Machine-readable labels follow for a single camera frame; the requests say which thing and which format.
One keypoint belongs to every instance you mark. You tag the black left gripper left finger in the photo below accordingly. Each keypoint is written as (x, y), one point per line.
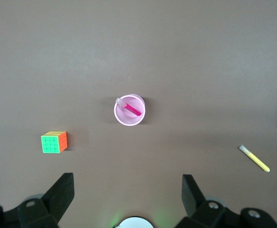
(45, 211)

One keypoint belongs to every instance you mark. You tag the pink mesh cup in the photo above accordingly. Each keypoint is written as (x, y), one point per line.
(128, 120)

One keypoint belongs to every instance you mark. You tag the yellow marker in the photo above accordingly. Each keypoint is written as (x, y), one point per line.
(255, 159)

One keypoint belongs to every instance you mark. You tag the colourful puzzle cube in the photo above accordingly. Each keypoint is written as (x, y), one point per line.
(50, 143)

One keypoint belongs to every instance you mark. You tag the pink marker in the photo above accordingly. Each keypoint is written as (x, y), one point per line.
(132, 109)

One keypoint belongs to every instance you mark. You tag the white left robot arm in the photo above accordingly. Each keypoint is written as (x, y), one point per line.
(133, 223)

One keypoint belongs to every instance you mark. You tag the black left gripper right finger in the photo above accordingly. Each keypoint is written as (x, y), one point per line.
(200, 213)

